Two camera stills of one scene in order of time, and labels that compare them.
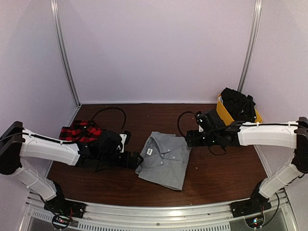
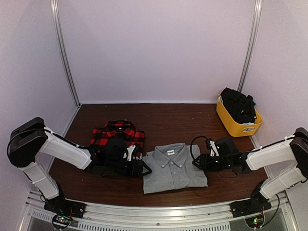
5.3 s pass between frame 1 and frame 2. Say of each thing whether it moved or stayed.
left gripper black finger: moved
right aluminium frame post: stayed
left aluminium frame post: stayed
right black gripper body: moved
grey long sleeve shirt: moved
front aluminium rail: stayed
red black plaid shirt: moved
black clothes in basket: stayed
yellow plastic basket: stayed
